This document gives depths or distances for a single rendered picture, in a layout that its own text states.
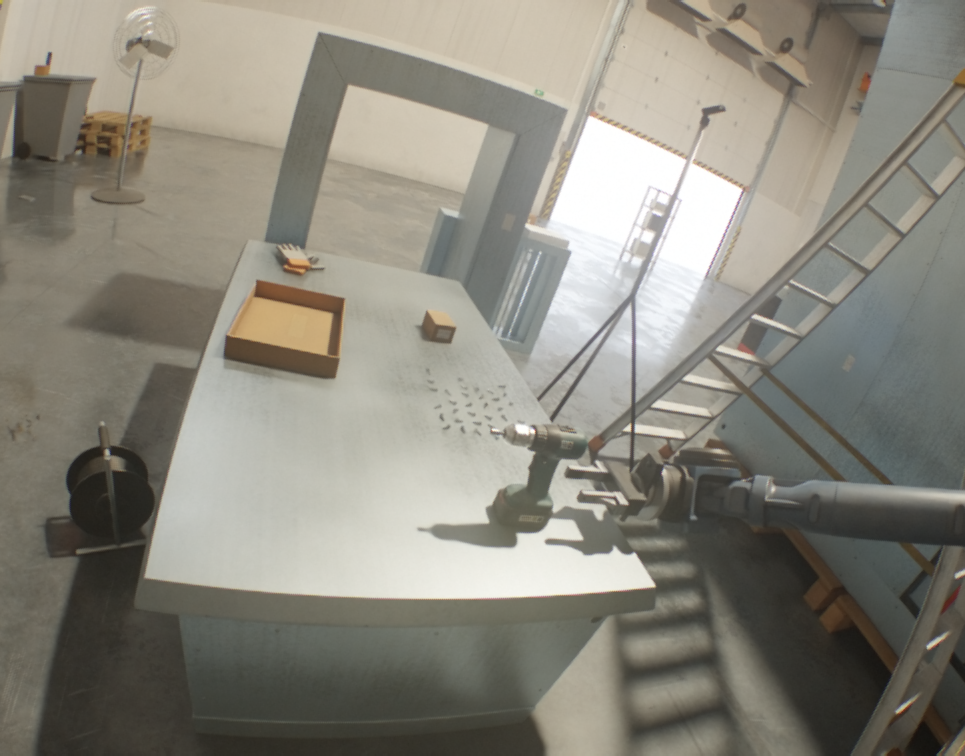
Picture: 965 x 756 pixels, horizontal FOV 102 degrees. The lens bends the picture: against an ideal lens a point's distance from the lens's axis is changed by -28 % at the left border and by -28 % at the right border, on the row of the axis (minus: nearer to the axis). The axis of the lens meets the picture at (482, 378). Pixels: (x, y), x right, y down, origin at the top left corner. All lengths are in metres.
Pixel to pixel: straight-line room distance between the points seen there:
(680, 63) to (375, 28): 6.12
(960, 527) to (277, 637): 1.36
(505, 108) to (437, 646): 2.18
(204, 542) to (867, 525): 1.28
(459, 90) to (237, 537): 2.07
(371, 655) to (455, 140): 9.88
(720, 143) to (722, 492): 11.76
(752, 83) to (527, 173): 10.96
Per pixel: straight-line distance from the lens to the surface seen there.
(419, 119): 10.35
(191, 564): 0.91
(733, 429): 3.42
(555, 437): 1.02
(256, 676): 1.17
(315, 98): 2.49
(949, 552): 1.84
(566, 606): 1.07
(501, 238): 2.67
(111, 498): 1.64
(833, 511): 1.27
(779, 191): 14.34
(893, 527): 1.28
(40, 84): 6.97
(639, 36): 11.65
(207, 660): 1.12
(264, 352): 1.40
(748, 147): 13.34
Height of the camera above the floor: 1.35
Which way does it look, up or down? 25 degrees down
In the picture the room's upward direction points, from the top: 21 degrees clockwise
